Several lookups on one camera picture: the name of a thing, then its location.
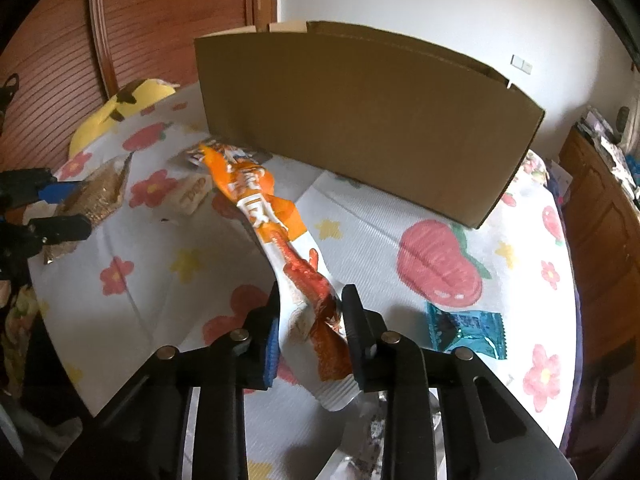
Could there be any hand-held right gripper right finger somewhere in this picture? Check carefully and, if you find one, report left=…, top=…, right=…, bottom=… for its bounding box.
left=339, top=284, right=576, bottom=480

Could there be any floral floor mat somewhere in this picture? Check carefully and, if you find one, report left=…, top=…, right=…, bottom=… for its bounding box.
left=0, top=280, right=46, bottom=398

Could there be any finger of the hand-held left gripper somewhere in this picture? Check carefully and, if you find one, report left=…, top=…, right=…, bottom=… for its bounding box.
left=22, top=214, right=94, bottom=257
left=0, top=167, right=85, bottom=209

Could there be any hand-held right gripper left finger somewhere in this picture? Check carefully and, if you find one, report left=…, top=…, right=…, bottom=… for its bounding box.
left=62, top=280, right=282, bottom=480

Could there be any small white snack packet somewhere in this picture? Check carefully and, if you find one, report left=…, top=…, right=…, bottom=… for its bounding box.
left=165, top=172, right=216, bottom=218

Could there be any clear plastic wrapper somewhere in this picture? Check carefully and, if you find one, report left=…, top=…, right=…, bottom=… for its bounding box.
left=310, top=390, right=446, bottom=480

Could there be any floral strawberry tablecloth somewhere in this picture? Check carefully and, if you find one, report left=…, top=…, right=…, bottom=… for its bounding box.
left=27, top=80, right=581, bottom=480

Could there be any wooden slatted wardrobe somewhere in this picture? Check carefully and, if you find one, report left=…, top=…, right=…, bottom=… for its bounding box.
left=0, top=0, right=278, bottom=181

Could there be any clear brown snack bar packet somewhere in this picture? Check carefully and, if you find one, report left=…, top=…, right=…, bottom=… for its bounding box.
left=42, top=152, right=133, bottom=266

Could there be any wooden cabinet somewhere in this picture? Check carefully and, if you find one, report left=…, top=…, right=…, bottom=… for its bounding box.
left=557, top=125, right=640, bottom=361

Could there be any teal snack packet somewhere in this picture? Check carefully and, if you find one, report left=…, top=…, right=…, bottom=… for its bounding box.
left=425, top=302, right=508, bottom=361

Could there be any long orange white snack packet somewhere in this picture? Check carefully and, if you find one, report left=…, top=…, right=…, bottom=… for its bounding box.
left=200, top=142, right=361, bottom=413

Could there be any crumpled silver snack wrapper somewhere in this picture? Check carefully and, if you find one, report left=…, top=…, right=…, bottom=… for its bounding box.
left=170, top=141, right=271, bottom=170

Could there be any brown cardboard box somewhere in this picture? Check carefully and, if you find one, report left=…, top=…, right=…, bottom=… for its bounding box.
left=194, top=20, right=546, bottom=231

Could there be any pile of papers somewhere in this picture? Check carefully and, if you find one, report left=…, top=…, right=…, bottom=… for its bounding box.
left=575, top=105, right=640, bottom=196

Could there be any yellow plush toy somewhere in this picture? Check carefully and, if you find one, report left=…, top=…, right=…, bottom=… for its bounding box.
left=69, top=78, right=181, bottom=158

